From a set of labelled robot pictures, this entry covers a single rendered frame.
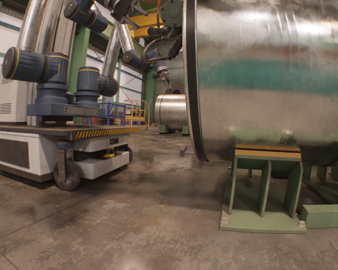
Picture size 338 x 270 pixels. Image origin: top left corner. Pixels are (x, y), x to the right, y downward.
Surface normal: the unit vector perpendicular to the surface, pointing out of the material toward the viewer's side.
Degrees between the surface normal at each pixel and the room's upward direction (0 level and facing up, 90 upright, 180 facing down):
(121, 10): 115
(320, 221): 90
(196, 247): 0
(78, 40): 90
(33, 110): 90
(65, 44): 90
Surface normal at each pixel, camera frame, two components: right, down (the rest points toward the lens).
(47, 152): 0.98, 0.05
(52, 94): 0.58, 0.07
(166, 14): -0.36, 0.47
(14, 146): -0.22, 0.06
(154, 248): 0.04, -1.00
